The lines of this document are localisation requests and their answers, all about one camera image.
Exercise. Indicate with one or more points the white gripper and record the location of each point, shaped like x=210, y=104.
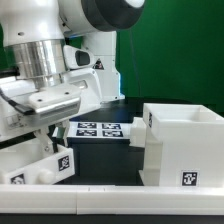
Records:
x=25, y=109

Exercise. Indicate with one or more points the white drawer with knob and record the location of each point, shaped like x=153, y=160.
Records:
x=25, y=163

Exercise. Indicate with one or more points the white drawer without knob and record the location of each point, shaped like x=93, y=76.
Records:
x=138, y=133

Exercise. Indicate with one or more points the white drawer housing box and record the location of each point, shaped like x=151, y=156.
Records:
x=184, y=146

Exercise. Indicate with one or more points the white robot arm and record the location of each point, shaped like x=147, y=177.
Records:
x=50, y=81

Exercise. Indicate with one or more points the white paper with markers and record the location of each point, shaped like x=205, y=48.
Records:
x=99, y=130

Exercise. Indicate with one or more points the white front fence rail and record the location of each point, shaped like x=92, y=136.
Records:
x=115, y=200

